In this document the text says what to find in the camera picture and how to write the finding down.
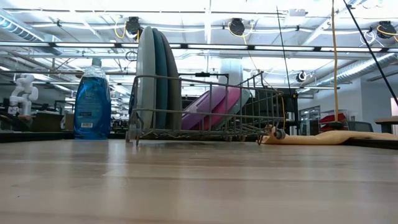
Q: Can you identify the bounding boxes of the wooden desk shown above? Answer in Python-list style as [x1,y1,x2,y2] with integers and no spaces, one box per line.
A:
[374,115,398,134]

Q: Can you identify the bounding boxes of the red storage bins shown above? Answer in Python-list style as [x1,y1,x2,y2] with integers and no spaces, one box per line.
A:
[318,113,348,132]

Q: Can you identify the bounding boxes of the black slanting cable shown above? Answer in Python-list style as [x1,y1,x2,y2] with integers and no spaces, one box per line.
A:
[343,0,398,107]

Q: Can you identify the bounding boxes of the grey wire dish rack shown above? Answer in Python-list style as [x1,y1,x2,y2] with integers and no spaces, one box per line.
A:
[125,71,287,147]

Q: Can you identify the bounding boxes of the black cable weight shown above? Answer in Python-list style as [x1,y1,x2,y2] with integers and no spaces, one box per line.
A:
[328,120,346,131]

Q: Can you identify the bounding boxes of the small teal plate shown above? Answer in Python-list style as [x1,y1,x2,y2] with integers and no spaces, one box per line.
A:
[214,88,251,129]

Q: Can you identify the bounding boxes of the yellow cloth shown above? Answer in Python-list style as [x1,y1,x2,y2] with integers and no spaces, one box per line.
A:
[257,125,398,146]

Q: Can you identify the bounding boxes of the purple plate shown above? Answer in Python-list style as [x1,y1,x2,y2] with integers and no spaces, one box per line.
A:
[181,86,229,131]

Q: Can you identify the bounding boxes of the pink plate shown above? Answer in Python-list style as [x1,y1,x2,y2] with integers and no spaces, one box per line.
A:
[191,86,243,131]

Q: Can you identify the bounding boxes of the large pale mint plate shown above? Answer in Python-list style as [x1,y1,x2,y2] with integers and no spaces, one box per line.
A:
[136,26,156,131]

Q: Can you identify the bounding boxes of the yellow cable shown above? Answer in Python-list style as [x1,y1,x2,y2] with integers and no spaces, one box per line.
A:
[330,0,341,123]

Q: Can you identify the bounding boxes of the large blue plate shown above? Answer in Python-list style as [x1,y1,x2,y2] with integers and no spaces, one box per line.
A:
[151,27,169,130]

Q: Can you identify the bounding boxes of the blue dish soap bottle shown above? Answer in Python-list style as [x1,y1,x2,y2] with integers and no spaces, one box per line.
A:
[73,58,112,141]

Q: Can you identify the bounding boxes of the grey office chair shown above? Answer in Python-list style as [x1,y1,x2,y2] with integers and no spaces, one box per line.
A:
[346,120,374,133]

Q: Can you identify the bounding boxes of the large grey plate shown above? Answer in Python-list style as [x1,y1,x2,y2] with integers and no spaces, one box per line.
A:
[160,30,183,131]

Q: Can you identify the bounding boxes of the silver ventilation duct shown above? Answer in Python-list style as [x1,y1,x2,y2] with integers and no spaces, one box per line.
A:
[313,52,398,88]
[0,14,65,55]

